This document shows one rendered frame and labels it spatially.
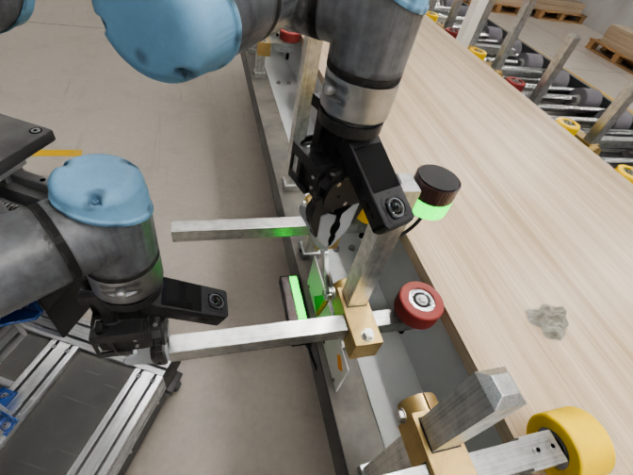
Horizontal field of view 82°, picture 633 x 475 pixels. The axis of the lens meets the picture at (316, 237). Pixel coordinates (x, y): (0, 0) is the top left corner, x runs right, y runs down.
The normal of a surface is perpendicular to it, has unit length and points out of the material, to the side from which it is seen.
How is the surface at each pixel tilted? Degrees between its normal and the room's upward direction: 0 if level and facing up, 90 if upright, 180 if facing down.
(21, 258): 48
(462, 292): 0
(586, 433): 5
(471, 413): 90
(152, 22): 90
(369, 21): 91
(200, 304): 31
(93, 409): 0
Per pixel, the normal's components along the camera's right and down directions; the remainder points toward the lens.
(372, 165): 0.43, -0.25
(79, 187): 0.18, -0.68
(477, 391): -0.96, 0.05
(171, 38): -0.36, 0.63
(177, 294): 0.65, -0.57
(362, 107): 0.02, 0.74
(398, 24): 0.30, 0.74
